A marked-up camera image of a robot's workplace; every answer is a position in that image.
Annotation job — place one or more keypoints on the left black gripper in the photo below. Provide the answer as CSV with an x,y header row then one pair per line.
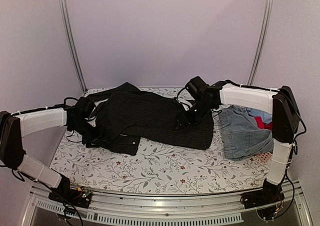
x,y
98,137

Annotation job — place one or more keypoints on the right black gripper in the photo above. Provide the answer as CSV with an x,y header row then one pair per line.
x,y
186,120

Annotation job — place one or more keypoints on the black pinstriped shirt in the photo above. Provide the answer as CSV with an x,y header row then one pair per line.
x,y
126,114

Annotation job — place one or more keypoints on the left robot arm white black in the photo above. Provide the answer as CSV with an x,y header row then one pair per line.
x,y
14,127

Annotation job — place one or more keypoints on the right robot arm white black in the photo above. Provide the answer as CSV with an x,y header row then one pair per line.
x,y
279,102

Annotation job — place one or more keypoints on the pink perforated laundry basket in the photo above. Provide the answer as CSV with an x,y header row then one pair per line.
x,y
264,157

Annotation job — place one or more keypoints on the floral patterned table mat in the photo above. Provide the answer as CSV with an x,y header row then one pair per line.
x,y
158,168

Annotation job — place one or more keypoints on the light blue denim jeans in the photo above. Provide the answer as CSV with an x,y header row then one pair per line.
x,y
242,138

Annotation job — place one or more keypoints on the red garment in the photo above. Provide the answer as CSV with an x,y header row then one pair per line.
x,y
262,125

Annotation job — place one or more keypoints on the light blue shirt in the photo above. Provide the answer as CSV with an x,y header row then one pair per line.
x,y
266,117

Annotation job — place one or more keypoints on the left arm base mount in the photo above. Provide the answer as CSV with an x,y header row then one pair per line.
x,y
80,197

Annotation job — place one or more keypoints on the front aluminium rail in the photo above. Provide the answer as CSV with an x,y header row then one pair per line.
x,y
111,208

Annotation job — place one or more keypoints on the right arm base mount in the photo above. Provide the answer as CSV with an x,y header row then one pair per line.
x,y
268,202

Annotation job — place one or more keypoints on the left aluminium frame post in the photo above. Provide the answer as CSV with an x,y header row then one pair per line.
x,y
71,43

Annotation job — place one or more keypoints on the aluminium frame post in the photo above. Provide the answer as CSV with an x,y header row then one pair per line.
x,y
71,43
261,41

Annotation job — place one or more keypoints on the right aluminium frame post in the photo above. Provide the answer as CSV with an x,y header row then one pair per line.
x,y
261,41

